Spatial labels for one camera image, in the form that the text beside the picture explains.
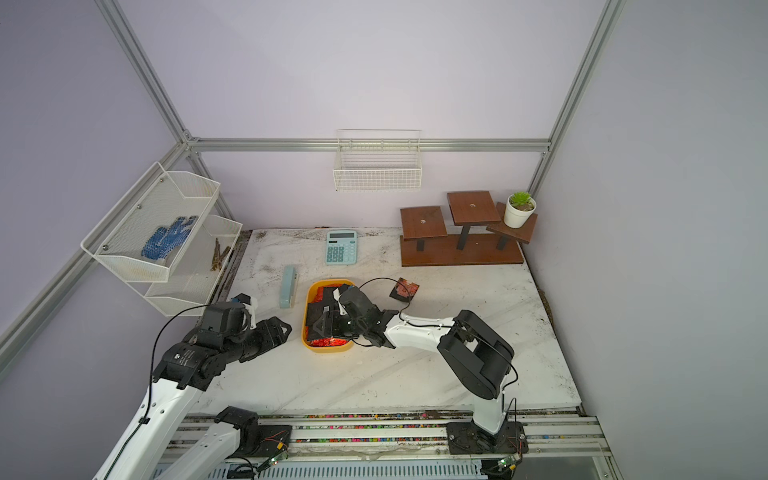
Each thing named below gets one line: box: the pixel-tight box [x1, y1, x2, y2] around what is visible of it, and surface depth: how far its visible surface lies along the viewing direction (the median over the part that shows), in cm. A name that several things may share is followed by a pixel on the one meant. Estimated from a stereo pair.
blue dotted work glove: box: [141, 215, 198, 265], surface depth 78 cm
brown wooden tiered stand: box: [400, 191, 538, 267], surface depth 104 cm
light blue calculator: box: [326, 230, 358, 265], surface depth 113 cm
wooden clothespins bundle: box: [210, 237, 231, 271], surface depth 97 cm
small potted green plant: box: [504, 191, 537, 228], surface depth 97 cm
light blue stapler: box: [280, 265, 299, 309], surface depth 102 cm
